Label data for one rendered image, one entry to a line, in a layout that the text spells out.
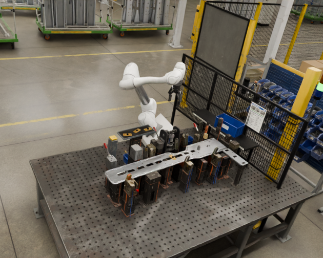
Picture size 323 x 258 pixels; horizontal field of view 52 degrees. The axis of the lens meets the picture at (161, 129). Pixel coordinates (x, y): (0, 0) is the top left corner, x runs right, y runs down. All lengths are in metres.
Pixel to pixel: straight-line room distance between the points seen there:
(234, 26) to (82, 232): 3.76
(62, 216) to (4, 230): 1.06
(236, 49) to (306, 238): 2.82
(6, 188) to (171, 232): 2.25
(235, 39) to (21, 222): 3.83
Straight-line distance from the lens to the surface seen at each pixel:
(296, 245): 4.33
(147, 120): 3.68
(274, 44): 7.40
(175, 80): 2.90
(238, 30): 5.27
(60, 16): 9.56
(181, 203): 3.22
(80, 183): 3.31
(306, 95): 3.40
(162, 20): 11.14
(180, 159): 3.25
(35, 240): 3.79
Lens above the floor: 2.88
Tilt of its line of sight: 31 degrees down
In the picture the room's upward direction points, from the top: 9 degrees clockwise
